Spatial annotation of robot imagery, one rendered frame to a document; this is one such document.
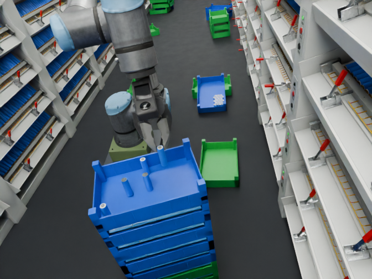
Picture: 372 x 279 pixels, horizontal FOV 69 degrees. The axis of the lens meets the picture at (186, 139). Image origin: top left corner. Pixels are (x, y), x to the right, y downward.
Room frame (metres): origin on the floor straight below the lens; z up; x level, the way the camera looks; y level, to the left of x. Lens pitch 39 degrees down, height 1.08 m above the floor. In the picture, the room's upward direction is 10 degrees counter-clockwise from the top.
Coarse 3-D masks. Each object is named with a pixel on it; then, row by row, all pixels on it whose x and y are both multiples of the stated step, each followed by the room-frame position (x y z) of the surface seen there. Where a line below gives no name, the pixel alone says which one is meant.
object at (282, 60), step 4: (276, 44) 1.31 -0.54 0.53; (276, 48) 1.27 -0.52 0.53; (276, 52) 1.24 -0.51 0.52; (280, 52) 1.21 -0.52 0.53; (280, 56) 1.17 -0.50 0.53; (280, 60) 1.15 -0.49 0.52; (284, 60) 1.12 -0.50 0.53; (284, 64) 1.09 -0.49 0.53; (284, 68) 1.06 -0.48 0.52; (288, 68) 1.04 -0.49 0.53; (284, 72) 1.05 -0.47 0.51; (288, 72) 1.01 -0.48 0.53; (288, 76) 0.98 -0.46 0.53; (288, 80) 0.97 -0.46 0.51
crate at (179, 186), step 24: (96, 168) 0.61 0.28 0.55; (120, 168) 0.63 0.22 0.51; (168, 168) 0.61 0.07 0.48; (192, 168) 0.60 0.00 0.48; (96, 192) 0.53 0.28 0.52; (120, 192) 0.55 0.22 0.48; (144, 192) 0.53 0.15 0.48; (168, 192) 0.52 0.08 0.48; (192, 192) 0.50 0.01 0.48; (96, 216) 0.43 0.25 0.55; (120, 216) 0.43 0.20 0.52; (144, 216) 0.44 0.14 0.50
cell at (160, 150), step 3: (159, 147) 0.54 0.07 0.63; (162, 147) 0.54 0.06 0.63; (159, 150) 0.54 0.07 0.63; (162, 150) 0.54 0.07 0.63; (159, 153) 0.54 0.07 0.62; (162, 153) 0.54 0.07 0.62; (159, 156) 0.54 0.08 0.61; (162, 156) 0.54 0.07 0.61; (165, 156) 0.54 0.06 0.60; (162, 159) 0.54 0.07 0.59; (165, 159) 0.54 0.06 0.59; (162, 162) 0.54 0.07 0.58; (165, 162) 0.54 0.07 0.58; (162, 165) 0.54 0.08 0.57; (165, 165) 0.54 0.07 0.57
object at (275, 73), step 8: (272, 40) 1.35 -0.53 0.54; (264, 48) 1.36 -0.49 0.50; (264, 56) 1.33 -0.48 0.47; (272, 64) 1.18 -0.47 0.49; (272, 72) 1.11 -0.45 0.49; (280, 72) 1.08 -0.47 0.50; (280, 80) 1.01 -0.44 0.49; (280, 96) 0.90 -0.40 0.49; (288, 96) 0.88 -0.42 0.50; (288, 104) 0.77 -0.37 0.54
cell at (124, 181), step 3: (123, 180) 0.53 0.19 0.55; (126, 180) 0.53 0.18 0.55; (123, 183) 0.53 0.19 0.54; (126, 183) 0.53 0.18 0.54; (123, 186) 0.53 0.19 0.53; (126, 186) 0.53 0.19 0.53; (129, 186) 0.53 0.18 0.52; (126, 189) 0.53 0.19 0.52; (129, 189) 0.53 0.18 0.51; (126, 192) 0.53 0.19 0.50; (129, 192) 0.53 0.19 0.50; (132, 192) 0.53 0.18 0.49; (129, 195) 0.53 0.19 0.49
